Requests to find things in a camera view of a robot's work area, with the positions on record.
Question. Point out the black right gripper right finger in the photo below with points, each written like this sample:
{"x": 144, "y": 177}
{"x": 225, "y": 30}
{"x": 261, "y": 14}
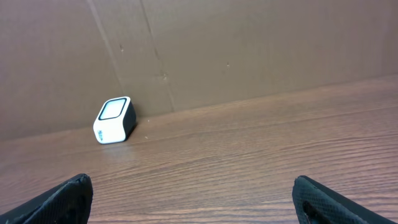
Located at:
{"x": 317, "y": 204}

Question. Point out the white barcode scanner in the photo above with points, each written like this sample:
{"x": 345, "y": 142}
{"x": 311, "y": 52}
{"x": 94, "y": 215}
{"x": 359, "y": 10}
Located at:
{"x": 115, "y": 121}

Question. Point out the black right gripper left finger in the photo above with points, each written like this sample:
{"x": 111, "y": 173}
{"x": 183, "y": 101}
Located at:
{"x": 68, "y": 202}

